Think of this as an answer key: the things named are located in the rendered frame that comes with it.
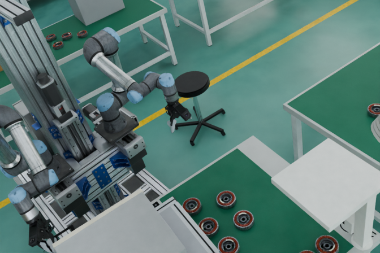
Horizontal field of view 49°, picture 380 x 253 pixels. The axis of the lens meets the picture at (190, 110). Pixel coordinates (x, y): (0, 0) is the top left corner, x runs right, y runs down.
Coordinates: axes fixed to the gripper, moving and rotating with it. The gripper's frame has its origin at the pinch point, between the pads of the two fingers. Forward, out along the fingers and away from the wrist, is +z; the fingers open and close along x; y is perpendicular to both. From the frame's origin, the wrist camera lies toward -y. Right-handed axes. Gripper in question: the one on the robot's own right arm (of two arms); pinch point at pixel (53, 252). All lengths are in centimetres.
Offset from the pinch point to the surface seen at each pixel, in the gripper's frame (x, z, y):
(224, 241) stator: -72, 43, 19
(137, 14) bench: -45, -75, 299
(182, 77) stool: -70, -9, 203
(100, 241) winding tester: -35.0, -7.3, -22.1
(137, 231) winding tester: -51, -4, -21
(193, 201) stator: -61, 29, 48
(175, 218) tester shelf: -60, 10, 3
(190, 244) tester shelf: -64, 17, -11
